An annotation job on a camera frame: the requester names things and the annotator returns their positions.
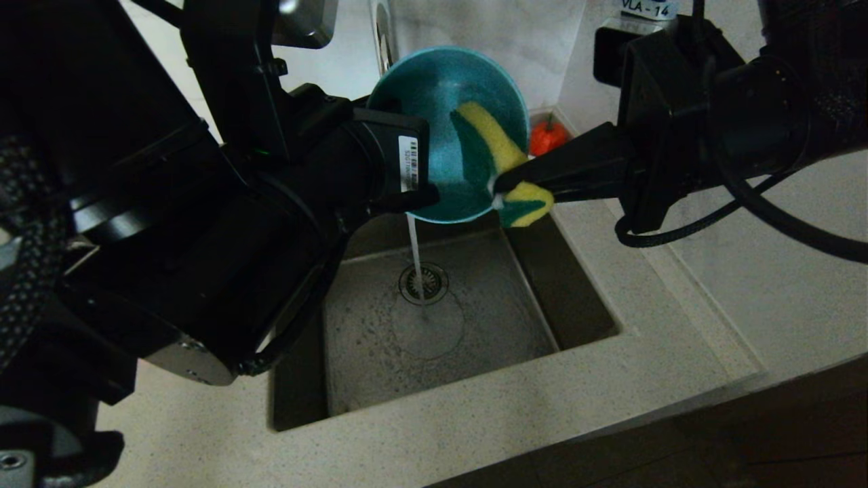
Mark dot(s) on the orange-red tomato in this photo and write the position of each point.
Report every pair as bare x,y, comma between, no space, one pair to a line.
546,139

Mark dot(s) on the metal sink drain strainer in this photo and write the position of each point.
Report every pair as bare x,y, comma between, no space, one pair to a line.
437,281

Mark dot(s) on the stainless steel sink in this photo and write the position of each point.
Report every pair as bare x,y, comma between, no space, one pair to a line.
488,325

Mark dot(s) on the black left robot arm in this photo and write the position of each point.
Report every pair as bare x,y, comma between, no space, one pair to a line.
135,237

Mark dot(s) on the yellow green sponge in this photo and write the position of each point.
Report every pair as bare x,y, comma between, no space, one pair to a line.
495,135

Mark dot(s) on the chrome faucet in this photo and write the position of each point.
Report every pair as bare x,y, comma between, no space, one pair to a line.
383,34

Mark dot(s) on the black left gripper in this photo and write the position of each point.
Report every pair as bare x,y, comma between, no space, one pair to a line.
380,156

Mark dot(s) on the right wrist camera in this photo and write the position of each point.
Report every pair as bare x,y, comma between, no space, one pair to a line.
614,51

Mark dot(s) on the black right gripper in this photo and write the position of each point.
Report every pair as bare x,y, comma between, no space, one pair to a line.
668,122

